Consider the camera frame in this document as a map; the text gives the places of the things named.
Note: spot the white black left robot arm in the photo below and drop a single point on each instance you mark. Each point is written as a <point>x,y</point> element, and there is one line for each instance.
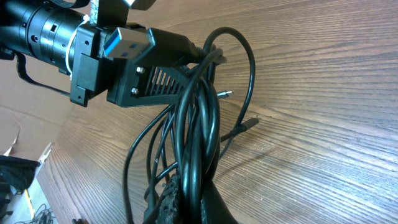
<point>46,30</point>

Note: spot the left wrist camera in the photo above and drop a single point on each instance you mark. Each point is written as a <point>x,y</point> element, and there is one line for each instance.
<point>115,12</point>

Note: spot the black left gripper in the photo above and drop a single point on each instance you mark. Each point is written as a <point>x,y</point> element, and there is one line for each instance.
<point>127,85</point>

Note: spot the cardboard wall panel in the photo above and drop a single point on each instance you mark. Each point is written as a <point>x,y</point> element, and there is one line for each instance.
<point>31,116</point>

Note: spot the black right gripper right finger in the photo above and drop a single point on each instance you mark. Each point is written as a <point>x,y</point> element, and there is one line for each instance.
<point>213,208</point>

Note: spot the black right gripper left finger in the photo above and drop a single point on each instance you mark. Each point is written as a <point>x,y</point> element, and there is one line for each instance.
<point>170,204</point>

